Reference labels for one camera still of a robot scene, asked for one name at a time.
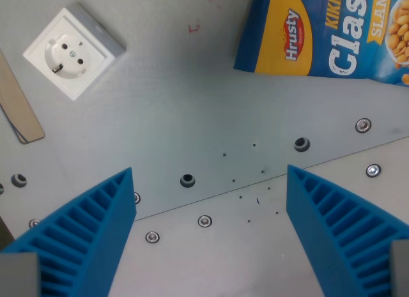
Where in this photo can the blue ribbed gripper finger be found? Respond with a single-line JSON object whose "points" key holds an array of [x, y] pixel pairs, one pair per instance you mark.
{"points": [[345, 233], [86, 233]]}

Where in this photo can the blue Hrusty peanut snack bag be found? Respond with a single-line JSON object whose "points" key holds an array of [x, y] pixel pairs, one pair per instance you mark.
{"points": [[329, 32]]}

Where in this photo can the flat wooden stick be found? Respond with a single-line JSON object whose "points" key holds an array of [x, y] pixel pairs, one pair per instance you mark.
{"points": [[16, 102]]}

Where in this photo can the white wall power socket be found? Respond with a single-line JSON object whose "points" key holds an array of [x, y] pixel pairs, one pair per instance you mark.
{"points": [[72, 51]]}

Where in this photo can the silver table screw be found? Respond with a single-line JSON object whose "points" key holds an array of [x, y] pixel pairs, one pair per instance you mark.
{"points": [[34, 223], [137, 197], [152, 237], [363, 124], [373, 170], [204, 221]]}

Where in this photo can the grey rubber hole grommet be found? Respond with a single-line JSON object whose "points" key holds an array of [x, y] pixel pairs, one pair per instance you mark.
{"points": [[302, 144], [188, 180], [1, 189], [18, 180]]}

